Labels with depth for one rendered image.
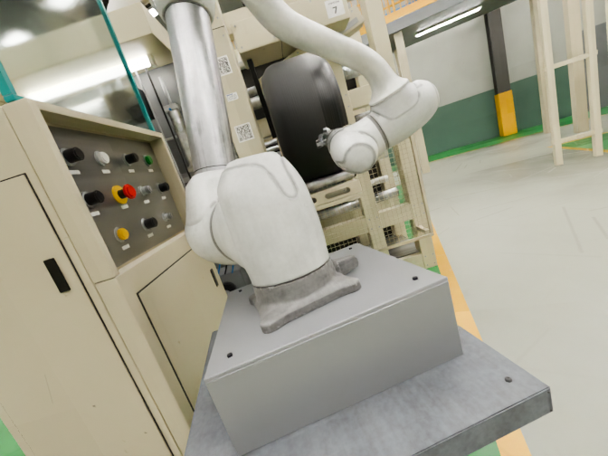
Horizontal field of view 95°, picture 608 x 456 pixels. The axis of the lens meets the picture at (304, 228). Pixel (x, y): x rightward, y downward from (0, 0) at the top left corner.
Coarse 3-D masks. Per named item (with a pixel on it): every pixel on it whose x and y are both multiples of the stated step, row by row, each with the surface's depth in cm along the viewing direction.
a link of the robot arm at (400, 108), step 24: (264, 0) 57; (264, 24) 60; (288, 24) 59; (312, 24) 60; (312, 48) 62; (336, 48) 62; (360, 48) 62; (360, 72) 66; (384, 72) 64; (384, 96) 65; (408, 96) 64; (432, 96) 65; (384, 120) 67; (408, 120) 66
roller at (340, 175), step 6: (336, 174) 128; (342, 174) 127; (348, 174) 127; (354, 174) 128; (312, 180) 129; (318, 180) 128; (324, 180) 128; (330, 180) 128; (336, 180) 128; (342, 180) 129; (312, 186) 128; (318, 186) 129
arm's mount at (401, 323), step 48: (240, 288) 72; (384, 288) 45; (432, 288) 41; (240, 336) 45; (288, 336) 40; (336, 336) 39; (384, 336) 41; (432, 336) 42; (240, 384) 37; (288, 384) 39; (336, 384) 40; (384, 384) 42; (240, 432) 38; (288, 432) 40
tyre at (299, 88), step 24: (264, 72) 121; (288, 72) 112; (312, 72) 110; (264, 96) 120; (288, 96) 109; (312, 96) 108; (336, 96) 110; (288, 120) 110; (312, 120) 110; (336, 120) 111; (288, 144) 114; (312, 144) 114; (312, 168) 122; (336, 168) 127
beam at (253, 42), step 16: (304, 0) 141; (320, 0) 142; (304, 16) 143; (320, 16) 143; (336, 16) 144; (240, 32) 143; (256, 32) 144; (240, 48) 145; (256, 48) 146; (272, 48) 151; (288, 48) 157; (256, 64) 166
